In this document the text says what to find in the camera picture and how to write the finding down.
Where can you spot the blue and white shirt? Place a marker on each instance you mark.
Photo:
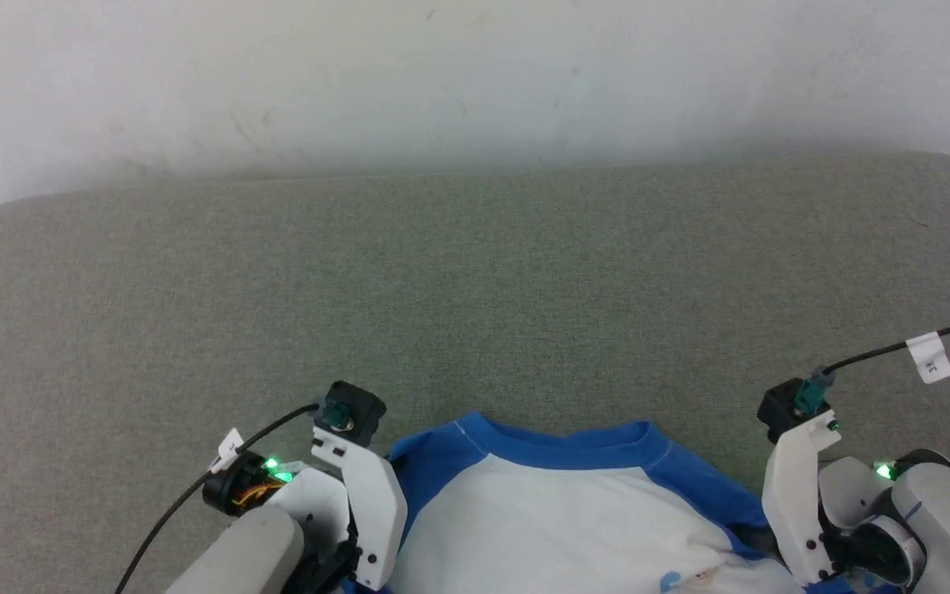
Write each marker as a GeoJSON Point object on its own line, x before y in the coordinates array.
{"type": "Point", "coordinates": [566, 528]}

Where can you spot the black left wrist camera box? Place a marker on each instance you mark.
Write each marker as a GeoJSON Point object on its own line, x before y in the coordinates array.
{"type": "Point", "coordinates": [353, 408]}

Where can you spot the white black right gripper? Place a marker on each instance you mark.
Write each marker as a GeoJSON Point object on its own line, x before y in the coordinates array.
{"type": "Point", "coordinates": [792, 495]}

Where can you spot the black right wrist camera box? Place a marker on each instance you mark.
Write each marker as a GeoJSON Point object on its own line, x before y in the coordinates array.
{"type": "Point", "coordinates": [784, 408]}

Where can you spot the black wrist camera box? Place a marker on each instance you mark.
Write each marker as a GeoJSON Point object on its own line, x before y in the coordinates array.
{"type": "Point", "coordinates": [353, 408]}
{"type": "Point", "coordinates": [784, 408]}

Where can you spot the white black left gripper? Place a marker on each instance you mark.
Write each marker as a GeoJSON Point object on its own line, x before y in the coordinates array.
{"type": "Point", "coordinates": [372, 503]}

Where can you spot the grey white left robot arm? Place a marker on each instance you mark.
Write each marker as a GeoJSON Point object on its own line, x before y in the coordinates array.
{"type": "Point", "coordinates": [236, 553]}

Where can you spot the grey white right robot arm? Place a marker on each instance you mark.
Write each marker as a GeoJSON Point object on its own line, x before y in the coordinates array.
{"type": "Point", "coordinates": [949, 520]}

